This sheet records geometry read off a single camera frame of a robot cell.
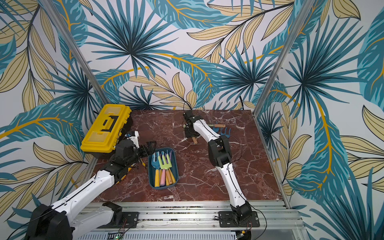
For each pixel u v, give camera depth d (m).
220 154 0.66
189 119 0.82
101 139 0.84
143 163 0.90
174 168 0.90
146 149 0.73
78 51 0.84
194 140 1.03
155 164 0.87
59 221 0.38
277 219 0.76
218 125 1.07
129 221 0.75
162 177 0.83
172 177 0.85
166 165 0.88
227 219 0.74
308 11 0.69
